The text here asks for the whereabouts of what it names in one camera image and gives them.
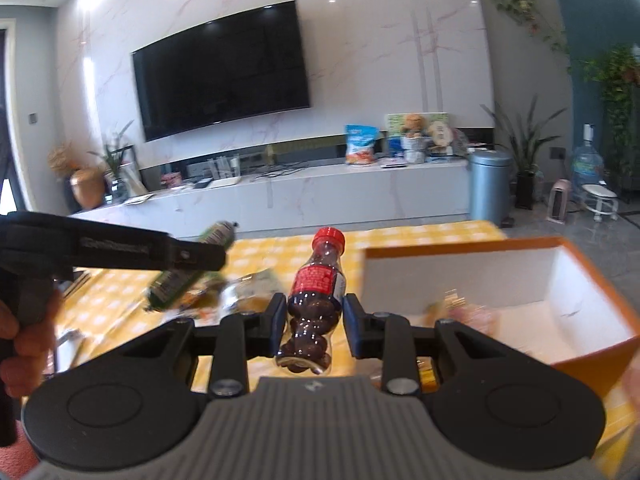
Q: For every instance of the round hand fan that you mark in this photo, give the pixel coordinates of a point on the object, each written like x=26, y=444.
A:
x=441, y=135

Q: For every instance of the plant in glass vase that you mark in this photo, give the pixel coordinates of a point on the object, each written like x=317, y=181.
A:
x=116, y=170

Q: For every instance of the yellow checked tablecloth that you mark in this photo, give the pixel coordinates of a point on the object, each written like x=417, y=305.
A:
x=400, y=242

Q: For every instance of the white television console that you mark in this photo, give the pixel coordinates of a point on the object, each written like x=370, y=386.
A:
x=310, y=195

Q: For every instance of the green picture card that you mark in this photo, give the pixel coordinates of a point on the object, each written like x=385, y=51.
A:
x=395, y=127

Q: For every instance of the blue food bag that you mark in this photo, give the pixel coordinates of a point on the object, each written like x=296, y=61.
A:
x=361, y=145

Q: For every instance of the brown vase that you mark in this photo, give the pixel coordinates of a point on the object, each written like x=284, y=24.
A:
x=87, y=190

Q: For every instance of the long-leaved potted plant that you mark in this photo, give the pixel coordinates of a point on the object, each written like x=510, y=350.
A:
x=525, y=160

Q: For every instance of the grey trash can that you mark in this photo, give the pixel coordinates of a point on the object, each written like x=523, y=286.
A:
x=490, y=190

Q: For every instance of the blue water jug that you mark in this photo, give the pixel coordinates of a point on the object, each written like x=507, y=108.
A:
x=589, y=162

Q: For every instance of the black television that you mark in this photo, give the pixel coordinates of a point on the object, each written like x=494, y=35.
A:
x=220, y=72

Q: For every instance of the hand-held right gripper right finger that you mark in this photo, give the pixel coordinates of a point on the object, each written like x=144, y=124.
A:
x=352, y=325

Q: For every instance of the green candy roll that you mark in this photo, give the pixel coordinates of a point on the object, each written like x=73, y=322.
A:
x=172, y=285

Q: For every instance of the hanging vine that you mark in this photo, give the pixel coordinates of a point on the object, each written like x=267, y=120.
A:
x=525, y=12

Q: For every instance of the white round stool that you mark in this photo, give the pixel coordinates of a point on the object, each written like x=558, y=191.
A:
x=599, y=195

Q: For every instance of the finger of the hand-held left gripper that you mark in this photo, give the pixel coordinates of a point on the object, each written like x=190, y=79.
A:
x=150, y=252

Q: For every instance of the flat white device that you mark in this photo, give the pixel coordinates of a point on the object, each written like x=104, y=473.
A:
x=392, y=162

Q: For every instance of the white and blue snack bag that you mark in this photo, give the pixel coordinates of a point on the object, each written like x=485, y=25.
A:
x=250, y=290

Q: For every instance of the person's left hand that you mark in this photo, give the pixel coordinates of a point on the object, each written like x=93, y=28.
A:
x=40, y=350

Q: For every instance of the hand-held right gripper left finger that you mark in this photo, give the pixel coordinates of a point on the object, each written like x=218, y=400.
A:
x=278, y=322

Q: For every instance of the red cap candy bottle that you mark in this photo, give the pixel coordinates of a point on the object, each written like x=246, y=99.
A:
x=312, y=300

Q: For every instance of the orange cardboard box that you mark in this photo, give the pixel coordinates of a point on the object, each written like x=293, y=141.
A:
x=590, y=305

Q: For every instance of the trailing green plant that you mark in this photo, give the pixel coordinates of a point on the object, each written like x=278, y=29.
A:
x=617, y=95

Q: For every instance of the red cloth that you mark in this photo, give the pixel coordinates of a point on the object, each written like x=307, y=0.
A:
x=20, y=462

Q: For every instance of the vegetable chips bag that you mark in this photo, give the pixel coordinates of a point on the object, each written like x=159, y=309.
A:
x=470, y=315

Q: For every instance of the small space heater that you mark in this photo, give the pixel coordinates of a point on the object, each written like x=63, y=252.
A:
x=557, y=202

